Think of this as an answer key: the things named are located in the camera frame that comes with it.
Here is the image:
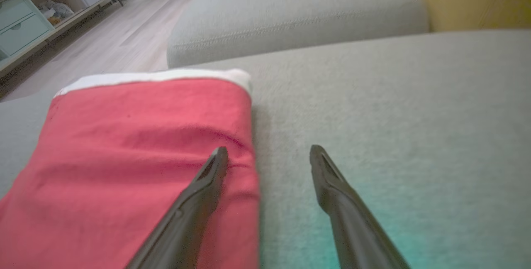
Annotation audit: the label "red white basketball jersey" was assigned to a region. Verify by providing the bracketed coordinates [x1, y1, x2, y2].
[0, 68, 261, 269]

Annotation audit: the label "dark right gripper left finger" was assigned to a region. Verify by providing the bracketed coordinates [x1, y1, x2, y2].
[126, 146, 229, 269]

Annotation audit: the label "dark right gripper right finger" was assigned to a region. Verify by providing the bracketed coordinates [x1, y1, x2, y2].
[309, 144, 412, 269]

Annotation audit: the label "mint green cabinet drawer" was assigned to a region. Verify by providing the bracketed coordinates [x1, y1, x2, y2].
[0, 0, 36, 31]
[0, 12, 56, 59]

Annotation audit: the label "plush toys in cabinet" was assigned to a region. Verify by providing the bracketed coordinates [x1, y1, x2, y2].
[39, 0, 76, 27]

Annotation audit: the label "small grey sofa seat cushion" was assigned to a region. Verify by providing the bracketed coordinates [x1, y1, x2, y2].
[166, 0, 430, 69]

